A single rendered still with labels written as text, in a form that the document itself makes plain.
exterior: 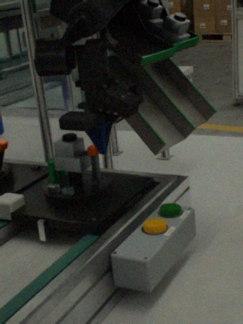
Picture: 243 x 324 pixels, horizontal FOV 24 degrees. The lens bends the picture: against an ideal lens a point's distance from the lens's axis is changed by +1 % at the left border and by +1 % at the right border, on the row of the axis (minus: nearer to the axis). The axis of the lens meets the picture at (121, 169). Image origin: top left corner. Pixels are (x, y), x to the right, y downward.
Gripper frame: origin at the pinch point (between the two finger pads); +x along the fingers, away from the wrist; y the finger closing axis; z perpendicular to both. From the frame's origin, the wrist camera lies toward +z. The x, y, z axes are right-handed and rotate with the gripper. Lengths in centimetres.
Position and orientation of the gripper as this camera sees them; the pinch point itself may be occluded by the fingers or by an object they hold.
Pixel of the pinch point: (101, 137)
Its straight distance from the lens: 108.1
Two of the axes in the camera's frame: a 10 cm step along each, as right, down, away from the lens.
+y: 4.7, -3.5, 8.1
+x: 0.9, 9.3, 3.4
